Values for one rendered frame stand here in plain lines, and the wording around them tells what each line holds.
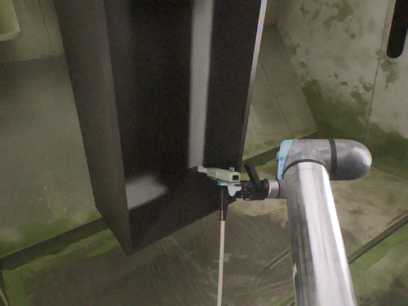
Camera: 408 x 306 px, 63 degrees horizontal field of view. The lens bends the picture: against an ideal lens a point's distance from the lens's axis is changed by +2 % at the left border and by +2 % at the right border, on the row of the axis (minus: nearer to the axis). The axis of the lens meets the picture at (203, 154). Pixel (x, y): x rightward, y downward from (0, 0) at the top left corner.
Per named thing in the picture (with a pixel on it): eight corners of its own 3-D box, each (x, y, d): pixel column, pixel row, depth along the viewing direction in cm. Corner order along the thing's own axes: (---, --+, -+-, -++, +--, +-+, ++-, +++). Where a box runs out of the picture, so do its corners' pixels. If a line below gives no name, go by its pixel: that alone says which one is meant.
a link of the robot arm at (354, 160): (386, 136, 85) (328, 150, 151) (333, 137, 87) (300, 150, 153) (386, 182, 84) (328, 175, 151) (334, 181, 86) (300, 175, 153)
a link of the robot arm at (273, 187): (279, 179, 142) (268, 177, 151) (269, 179, 140) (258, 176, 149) (277, 200, 142) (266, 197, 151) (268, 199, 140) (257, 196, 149)
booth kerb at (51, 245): (4, 276, 190) (-3, 259, 184) (4, 274, 192) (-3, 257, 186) (317, 142, 317) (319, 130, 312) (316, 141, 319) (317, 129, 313)
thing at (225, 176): (239, 226, 128) (241, 168, 128) (227, 227, 127) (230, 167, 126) (203, 204, 174) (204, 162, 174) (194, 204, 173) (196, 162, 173)
